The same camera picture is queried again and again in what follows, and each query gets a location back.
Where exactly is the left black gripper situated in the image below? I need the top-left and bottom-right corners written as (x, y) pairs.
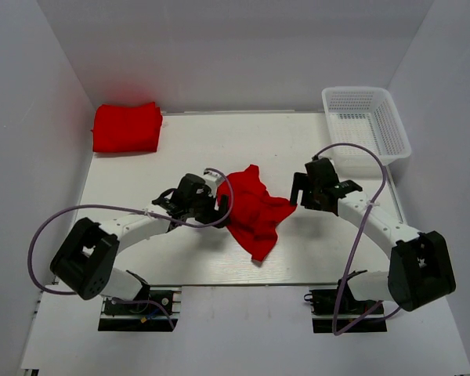
top-left (187, 188), bottom-right (230, 229)

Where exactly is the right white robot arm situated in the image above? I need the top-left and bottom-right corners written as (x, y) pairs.
top-left (290, 157), bottom-right (457, 313)

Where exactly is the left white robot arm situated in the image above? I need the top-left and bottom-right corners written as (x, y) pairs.
top-left (50, 168), bottom-right (234, 313)

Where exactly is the folded red t-shirt stack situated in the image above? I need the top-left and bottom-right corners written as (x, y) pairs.
top-left (92, 102), bottom-right (163, 154)

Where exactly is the white plastic basket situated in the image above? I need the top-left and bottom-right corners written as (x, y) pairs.
top-left (322, 86), bottom-right (412, 165)

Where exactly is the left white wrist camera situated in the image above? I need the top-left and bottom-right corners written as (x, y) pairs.
top-left (202, 168), bottom-right (225, 197)

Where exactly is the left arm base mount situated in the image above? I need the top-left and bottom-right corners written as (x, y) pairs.
top-left (98, 287), bottom-right (182, 333)

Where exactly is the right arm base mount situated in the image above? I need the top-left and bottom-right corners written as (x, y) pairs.
top-left (303, 287), bottom-right (387, 334)

